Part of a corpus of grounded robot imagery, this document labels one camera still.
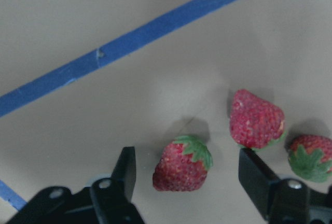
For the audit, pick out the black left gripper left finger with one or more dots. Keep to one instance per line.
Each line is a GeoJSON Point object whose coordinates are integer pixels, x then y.
{"type": "Point", "coordinates": [124, 172]}

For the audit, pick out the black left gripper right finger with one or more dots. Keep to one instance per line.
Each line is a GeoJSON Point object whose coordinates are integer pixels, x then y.
{"type": "Point", "coordinates": [258, 180]}

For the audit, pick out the red strawberry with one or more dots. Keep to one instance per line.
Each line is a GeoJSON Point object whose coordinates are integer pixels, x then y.
{"type": "Point", "coordinates": [183, 166]}
{"type": "Point", "coordinates": [254, 122]}
{"type": "Point", "coordinates": [309, 157]}

